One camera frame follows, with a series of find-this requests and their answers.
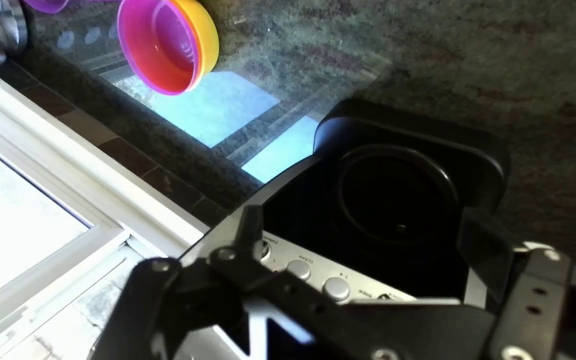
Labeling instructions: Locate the stainless steel black coffee maker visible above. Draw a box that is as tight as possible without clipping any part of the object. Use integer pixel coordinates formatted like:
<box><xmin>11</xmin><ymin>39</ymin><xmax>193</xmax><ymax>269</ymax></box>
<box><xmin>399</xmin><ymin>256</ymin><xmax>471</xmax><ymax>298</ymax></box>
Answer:
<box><xmin>166</xmin><ymin>98</ymin><xmax>514</xmax><ymax>360</ymax></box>

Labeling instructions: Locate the purple plastic plate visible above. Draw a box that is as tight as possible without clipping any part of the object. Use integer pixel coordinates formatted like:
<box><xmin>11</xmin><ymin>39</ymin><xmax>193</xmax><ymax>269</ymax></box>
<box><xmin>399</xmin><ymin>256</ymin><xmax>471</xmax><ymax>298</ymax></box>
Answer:
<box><xmin>20</xmin><ymin>0</ymin><xmax>71</xmax><ymax>16</ymax></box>

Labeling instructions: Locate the pink and yellow bowl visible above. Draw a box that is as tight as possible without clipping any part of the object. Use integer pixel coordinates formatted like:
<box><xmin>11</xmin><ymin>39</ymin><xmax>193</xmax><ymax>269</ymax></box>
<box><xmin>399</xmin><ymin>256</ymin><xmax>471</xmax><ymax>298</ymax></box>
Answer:
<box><xmin>113</xmin><ymin>0</ymin><xmax>222</xmax><ymax>98</ymax></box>

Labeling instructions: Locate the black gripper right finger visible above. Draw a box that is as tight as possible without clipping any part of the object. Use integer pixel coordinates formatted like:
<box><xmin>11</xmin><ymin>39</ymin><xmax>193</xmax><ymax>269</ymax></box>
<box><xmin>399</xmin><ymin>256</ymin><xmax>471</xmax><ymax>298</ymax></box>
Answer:
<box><xmin>455</xmin><ymin>210</ymin><xmax>576</xmax><ymax>360</ymax></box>

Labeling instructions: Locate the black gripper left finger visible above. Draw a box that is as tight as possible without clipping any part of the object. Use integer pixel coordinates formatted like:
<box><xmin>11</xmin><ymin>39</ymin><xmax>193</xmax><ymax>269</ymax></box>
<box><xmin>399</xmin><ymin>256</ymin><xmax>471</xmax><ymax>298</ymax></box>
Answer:
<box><xmin>90</xmin><ymin>201</ymin><xmax>323</xmax><ymax>360</ymax></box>

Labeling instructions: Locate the white window frame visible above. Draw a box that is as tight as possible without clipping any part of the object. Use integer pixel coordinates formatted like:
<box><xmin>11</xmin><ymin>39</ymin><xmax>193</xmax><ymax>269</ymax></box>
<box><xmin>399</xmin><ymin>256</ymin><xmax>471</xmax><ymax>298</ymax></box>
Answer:
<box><xmin>0</xmin><ymin>64</ymin><xmax>211</xmax><ymax>360</ymax></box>

